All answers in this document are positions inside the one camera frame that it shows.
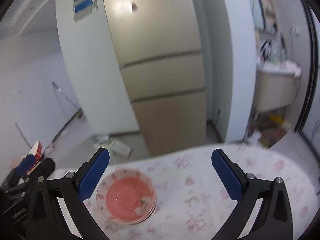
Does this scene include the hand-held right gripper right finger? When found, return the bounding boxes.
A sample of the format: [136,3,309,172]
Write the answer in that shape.
[211,149,293,240]

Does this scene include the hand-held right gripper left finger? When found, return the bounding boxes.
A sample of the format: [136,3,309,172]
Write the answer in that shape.
[26,148,110,240]

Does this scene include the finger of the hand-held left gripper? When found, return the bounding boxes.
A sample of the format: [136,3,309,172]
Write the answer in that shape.
[15,154,38,175]
[35,158,55,180]

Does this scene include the red cardboard box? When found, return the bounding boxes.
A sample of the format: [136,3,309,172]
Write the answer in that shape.
[27,140,45,170]

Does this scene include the pink printed white tablecloth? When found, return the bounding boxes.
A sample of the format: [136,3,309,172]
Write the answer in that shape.
[50,144,317,240]

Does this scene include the thin wooden stick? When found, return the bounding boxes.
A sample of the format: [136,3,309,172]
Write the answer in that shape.
[15,122,28,147]

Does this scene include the yellow packages under vanity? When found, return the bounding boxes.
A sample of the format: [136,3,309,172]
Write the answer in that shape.
[250,114,293,148]

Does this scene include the metal mop pole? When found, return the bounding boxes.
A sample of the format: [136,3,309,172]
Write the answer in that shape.
[52,82,83,110]

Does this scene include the beige vanity cabinet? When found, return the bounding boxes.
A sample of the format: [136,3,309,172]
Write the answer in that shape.
[256,66,302,112]

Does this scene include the gold refrigerator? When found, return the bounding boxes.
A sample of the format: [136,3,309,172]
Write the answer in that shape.
[100,0,208,157]

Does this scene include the pale pink towel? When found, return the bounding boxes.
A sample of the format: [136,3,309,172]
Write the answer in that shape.
[280,60,303,77]

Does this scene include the bathroom mirror cabinet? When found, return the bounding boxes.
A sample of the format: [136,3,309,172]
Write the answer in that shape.
[246,0,267,30]

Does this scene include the grey wall panel blue screens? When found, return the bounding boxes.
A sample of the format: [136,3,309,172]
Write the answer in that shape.
[72,0,98,23]

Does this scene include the wall niche shelf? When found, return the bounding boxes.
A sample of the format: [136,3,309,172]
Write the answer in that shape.
[260,0,279,34]

